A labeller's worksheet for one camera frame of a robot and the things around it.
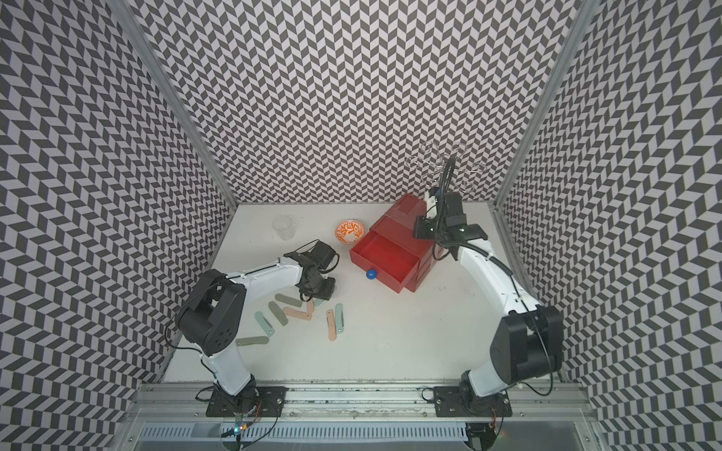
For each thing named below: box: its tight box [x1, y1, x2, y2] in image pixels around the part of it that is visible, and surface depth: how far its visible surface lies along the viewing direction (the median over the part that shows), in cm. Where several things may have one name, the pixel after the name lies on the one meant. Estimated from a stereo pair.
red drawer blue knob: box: [349, 231, 421, 295], surface depth 81 cm
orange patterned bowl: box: [334, 218, 366, 245], surface depth 108 cm
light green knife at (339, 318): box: [334, 302, 345, 335], surface depth 89 cm
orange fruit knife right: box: [326, 309, 337, 342], surface depth 88 cm
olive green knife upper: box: [274, 293, 303, 308], surface depth 95 cm
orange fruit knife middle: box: [283, 307, 313, 322], surface depth 91 cm
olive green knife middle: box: [267, 300, 289, 327], surface depth 91 cm
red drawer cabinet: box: [349, 193, 439, 294], surface depth 84 cm
